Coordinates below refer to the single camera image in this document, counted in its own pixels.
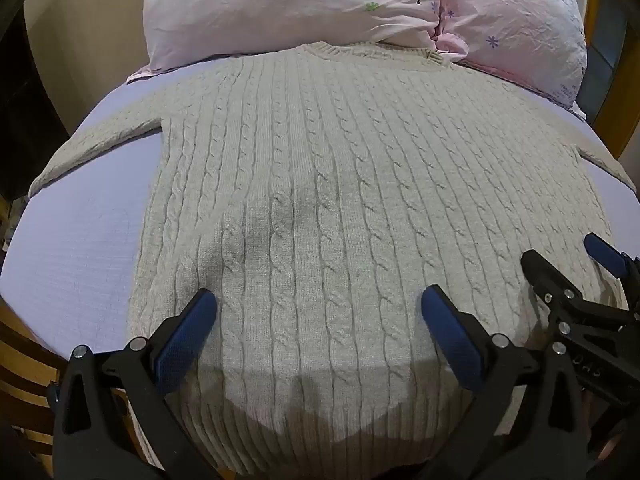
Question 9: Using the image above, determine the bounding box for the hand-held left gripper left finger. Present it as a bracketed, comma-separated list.
[52, 288, 219, 480]

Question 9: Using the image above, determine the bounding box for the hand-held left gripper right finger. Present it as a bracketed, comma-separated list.
[421, 284, 592, 480]

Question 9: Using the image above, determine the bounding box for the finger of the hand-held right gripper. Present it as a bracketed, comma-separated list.
[583, 232, 640, 287]
[520, 249, 640, 337]

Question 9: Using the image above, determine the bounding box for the cream cable-knit sweater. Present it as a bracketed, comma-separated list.
[29, 43, 637, 476]

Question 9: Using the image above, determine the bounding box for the lavender bed sheet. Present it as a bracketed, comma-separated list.
[0, 55, 640, 361]

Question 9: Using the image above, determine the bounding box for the pink floral pillow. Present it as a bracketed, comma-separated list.
[434, 0, 589, 122]
[127, 0, 445, 84]

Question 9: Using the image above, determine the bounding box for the wooden furniture post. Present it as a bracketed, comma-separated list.
[584, 0, 640, 162]

